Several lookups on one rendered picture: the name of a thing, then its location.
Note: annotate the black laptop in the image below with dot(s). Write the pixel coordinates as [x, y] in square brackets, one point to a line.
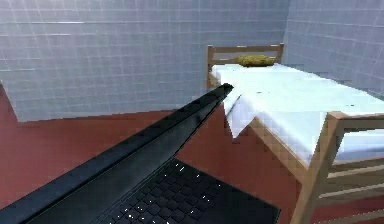
[140, 173]

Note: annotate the wooden bed with white sheet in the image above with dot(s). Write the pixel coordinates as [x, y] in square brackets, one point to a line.
[300, 100]

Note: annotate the olive green pillow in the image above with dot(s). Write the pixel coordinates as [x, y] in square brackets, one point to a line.
[256, 60]

